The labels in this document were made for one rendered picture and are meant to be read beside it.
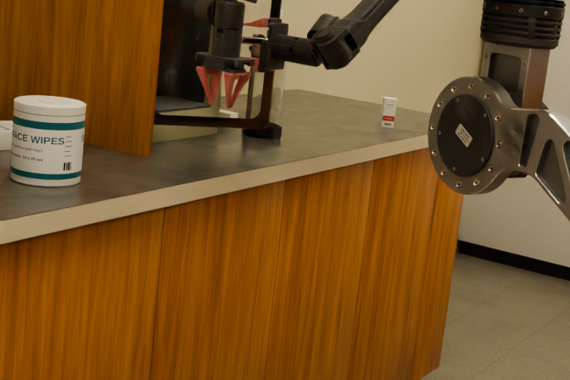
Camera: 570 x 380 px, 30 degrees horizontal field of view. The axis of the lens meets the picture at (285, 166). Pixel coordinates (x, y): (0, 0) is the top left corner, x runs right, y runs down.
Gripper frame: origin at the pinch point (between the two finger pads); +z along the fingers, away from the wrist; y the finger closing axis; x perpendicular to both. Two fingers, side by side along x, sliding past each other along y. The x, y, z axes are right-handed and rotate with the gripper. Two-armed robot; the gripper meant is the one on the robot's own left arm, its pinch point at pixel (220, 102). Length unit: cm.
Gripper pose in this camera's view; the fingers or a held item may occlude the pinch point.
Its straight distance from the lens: 210.5
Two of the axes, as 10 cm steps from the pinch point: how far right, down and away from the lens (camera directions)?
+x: -5.3, 1.2, -8.4
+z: -1.1, 9.7, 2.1
